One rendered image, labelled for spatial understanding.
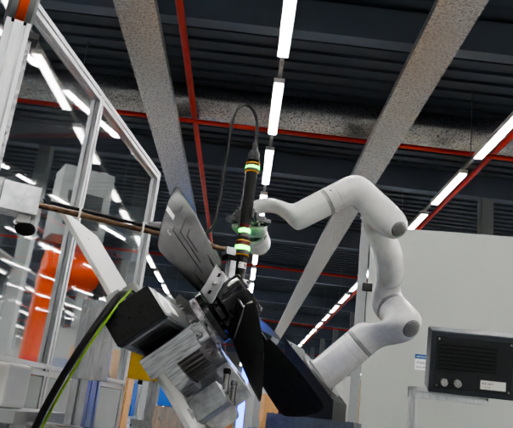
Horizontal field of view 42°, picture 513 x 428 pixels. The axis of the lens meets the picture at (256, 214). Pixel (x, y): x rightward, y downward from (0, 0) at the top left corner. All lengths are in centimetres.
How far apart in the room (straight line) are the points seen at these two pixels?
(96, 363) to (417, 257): 235
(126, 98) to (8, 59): 898
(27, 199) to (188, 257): 42
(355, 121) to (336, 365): 836
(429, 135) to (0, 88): 943
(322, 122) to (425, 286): 707
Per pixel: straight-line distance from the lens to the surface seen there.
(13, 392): 181
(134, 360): 224
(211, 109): 1056
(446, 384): 215
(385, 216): 219
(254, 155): 197
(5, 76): 179
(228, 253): 186
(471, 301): 373
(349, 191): 217
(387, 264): 233
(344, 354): 244
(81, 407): 176
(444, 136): 1087
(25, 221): 171
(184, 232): 161
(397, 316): 239
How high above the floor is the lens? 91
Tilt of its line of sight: 17 degrees up
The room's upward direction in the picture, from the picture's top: 7 degrees clockwise
